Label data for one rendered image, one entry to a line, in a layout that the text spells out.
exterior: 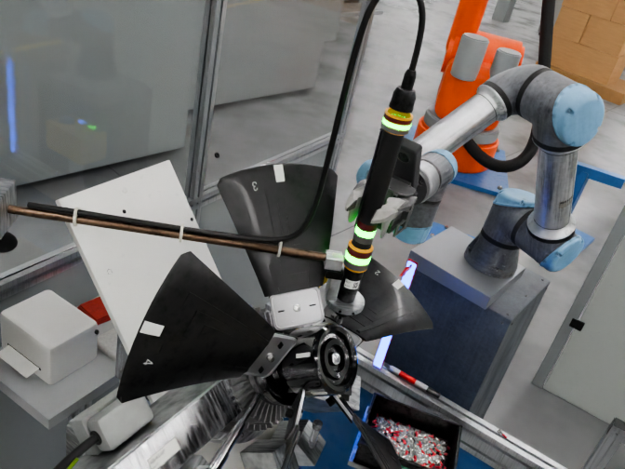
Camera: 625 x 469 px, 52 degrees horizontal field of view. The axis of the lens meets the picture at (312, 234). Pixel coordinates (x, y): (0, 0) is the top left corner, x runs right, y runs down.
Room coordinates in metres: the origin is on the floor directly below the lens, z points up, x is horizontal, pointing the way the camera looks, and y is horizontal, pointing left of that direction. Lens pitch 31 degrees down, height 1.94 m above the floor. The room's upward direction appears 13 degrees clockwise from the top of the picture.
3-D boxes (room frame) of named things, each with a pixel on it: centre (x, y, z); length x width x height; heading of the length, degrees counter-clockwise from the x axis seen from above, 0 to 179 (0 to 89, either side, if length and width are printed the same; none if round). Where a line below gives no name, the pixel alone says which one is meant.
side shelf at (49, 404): (1.07, 0.46, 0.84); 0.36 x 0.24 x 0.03; 154
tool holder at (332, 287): (0.92, -0.07, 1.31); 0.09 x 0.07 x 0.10; 99
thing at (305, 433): (0.90, -0.07, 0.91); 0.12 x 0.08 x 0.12; 64
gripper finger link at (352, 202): (0.94, -0.06, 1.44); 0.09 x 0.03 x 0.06; 144
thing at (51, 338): (1.01, 0.52, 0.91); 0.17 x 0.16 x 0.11; 64
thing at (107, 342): (1.13, 0.37, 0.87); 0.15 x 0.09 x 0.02; 150
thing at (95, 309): (1.20, 0.47, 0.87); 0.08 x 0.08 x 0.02; 54
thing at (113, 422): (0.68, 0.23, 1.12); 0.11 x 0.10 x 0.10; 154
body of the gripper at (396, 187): (1.03, -0.13, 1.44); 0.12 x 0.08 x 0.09; 154
